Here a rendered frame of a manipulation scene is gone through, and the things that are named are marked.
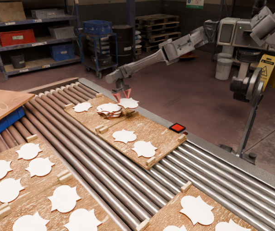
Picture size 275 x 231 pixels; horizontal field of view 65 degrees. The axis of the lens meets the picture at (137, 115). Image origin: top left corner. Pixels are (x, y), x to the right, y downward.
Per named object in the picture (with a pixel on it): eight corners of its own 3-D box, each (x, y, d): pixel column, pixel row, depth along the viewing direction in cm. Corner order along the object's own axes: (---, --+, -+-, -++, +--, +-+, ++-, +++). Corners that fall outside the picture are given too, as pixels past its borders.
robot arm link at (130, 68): (182, 58, 106) (174, 36, 104) (175, 62, 103) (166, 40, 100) (130, 78, 140) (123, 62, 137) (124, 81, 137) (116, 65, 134)
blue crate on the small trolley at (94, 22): (96, 30, 474) (95, 19, 463) (113, 32, 447) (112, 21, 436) (82, 32, 448) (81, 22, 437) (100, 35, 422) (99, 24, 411)
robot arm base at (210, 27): (214, 42, 141) (218, 22, 135) (210, 45, 136) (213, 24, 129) (201, 40, 145) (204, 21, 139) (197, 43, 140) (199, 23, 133)
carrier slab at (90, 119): (102, 96, 181) (102, 94, 180) (136, 114, 155) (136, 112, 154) (63, 111, 160) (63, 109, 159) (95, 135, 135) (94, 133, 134)
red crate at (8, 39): (30, 39, 500) (27, 25, 485) (36, 42, 469) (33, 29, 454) (-2, 43, 466) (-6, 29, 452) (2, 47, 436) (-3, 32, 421)
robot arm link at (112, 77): (132, 76, 136) (127, 63, 134) (123, 81, 127) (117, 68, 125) (119, 82, 143) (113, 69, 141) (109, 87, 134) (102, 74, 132)
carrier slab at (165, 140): (137, 115, 155) (137, 112, 154) (186, 140, 130) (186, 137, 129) (97, 135, 134) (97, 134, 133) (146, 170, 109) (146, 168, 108)
